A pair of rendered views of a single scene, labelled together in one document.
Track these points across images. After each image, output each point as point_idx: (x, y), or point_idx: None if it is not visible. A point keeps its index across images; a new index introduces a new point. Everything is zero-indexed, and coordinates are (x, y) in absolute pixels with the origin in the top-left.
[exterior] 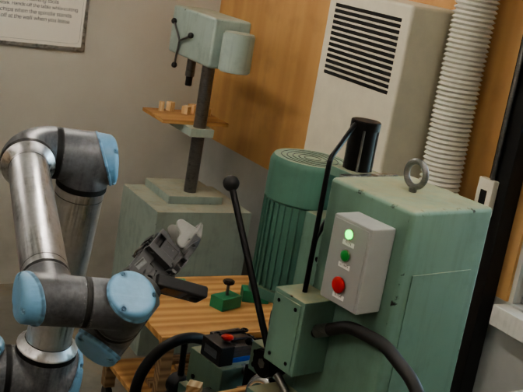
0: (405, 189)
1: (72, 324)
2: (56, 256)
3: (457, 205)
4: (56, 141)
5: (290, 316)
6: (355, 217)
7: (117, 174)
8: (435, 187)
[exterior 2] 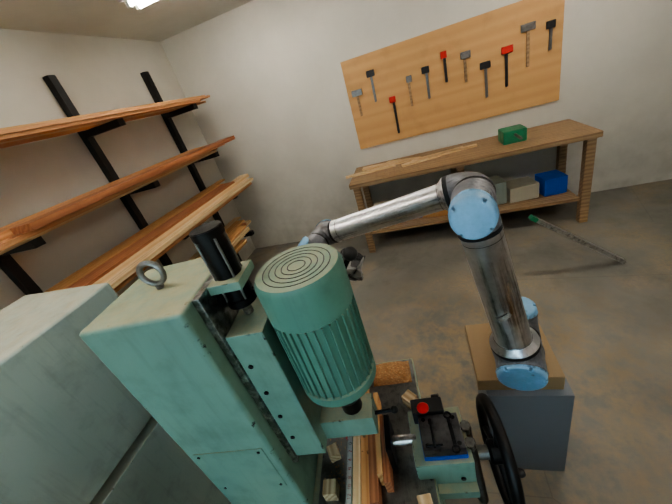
0: (168, 285)
1: None
2: (333, 222)
3: (115, 303)
4: (454, 185)
5: None
6: None
7: (453, 228)
8: (143, 314)
